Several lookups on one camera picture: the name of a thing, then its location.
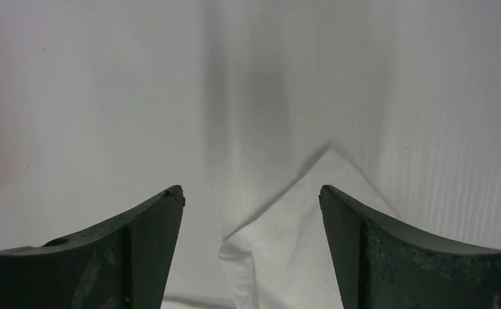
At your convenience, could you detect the white t shirt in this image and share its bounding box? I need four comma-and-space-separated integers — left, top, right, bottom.
219, 148, 393, 308

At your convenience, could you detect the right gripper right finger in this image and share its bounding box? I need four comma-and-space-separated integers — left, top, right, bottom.
319, 185, 501, 308

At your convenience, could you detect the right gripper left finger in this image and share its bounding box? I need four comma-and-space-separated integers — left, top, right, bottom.
0, 185, 185, 308

